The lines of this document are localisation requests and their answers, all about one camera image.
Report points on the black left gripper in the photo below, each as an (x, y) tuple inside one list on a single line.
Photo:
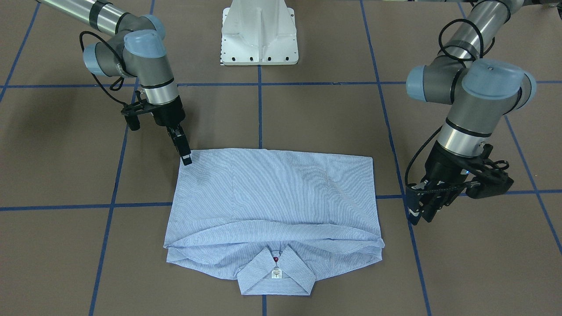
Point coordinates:
[(443, 167)]

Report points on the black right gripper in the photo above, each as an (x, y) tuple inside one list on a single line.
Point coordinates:
[(168, 115)]

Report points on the light blue striped shirt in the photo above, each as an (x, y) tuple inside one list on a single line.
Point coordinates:
[(275, 221)]

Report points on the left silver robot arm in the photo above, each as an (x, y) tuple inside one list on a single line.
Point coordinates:
[(479, 91)]

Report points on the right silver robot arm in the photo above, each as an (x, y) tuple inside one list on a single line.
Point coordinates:
[(135, 49)]

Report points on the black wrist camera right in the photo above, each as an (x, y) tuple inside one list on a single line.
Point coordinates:
[(138, 107)]

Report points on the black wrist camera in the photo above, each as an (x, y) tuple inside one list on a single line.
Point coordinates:
[(490, 177), (138, 107)]

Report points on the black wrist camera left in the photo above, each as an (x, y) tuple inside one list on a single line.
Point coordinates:
[(490, 177)]

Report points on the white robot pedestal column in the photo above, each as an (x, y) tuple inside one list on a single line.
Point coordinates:
[(258, 32)]

